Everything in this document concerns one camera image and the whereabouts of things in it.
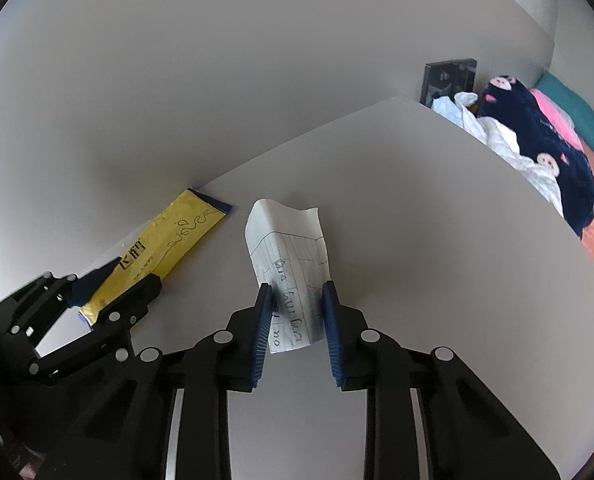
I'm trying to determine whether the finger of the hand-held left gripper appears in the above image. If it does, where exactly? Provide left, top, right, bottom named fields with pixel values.
left=0, top=258, right=122, bottom=348
left=27, top=273, right=164, bottom=387

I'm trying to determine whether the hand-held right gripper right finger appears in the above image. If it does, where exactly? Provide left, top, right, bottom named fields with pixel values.
left=321, top=281, right=562, bottom=480

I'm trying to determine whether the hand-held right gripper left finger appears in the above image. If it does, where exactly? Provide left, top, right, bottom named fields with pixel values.
left=44, top=282, right=276, bottom=480

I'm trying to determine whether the white handwritten paper sheet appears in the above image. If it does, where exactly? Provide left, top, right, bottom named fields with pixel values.
left=245, top=199, right=332, bottom=355

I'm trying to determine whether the yellow packet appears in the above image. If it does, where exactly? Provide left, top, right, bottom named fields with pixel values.
left=78, top=188, right=233, bottom=333

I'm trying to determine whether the white crumpled cloth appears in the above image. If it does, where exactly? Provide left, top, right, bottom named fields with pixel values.
left=431, top=91, right=565, bottom=218

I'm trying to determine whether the dark box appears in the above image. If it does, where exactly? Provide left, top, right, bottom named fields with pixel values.
left=421, top=58, right=478, bottom=108

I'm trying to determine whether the navy plush blanket with pigs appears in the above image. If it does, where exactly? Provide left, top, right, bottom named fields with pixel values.
left=476, top=75, right=594, bottom=240

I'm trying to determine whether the pink pillow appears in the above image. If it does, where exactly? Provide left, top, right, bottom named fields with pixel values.
left=530, top=88, right=585, bottom=153

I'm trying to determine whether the teal pillow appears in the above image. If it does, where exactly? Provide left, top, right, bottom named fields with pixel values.
left=534, top=71, right=594, bottom=183

